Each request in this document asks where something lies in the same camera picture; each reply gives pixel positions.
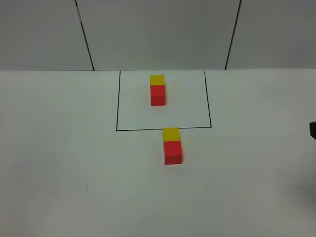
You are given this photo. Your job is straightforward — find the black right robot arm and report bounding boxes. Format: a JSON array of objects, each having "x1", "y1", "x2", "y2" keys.
[{"x1": 309, "y1": 121, "x2": 316, "y2": 139}]

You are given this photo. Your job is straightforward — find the red template cube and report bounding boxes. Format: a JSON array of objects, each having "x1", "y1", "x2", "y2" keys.
[{"x1": 150, "y1": 85, "x2": 166, "y2": 106}]

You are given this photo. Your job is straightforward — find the yellow template cube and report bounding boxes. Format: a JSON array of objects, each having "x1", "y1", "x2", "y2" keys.
[{"x1": 150, "y1": 75, "x2": 165, "y2": 86}]

